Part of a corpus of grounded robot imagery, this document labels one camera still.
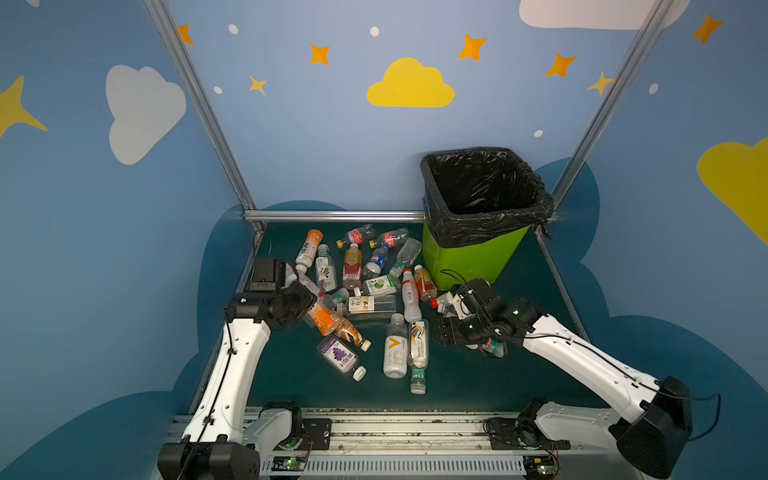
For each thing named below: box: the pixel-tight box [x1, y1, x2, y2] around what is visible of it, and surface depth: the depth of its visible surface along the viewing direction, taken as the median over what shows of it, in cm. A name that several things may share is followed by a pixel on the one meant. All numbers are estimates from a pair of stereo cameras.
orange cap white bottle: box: [295, 228, 323, 272], surface depth 110 cm
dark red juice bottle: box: [342, 242, 362, 291], surface depth 103 cm
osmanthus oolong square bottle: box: [348, 294, 396, 314], surface depth 96 cm
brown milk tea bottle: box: [334, 318, 372, 352], surface depth 90 cm
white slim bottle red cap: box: [402, 268, 422, 323], surface depth 97 cm
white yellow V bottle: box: [383, 313, 408, 379], surface depth 85 cm
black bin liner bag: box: [420, 147, 554, 248], surface depth 86 cm
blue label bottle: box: [362, 244, 391, 279], surface depth 107 cm
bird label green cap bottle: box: [409, 320, 429, 395], surface depth 85 cm
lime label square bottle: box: [361, 274, 397, 295], surface depth 102 cm
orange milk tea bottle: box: [307, 296, 342, 336], surface depth 76 cm
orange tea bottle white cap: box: [413, 264, 438, 302], surface depth 100 cm
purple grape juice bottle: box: [316, 335, 367, 382], surface depth 86 cm
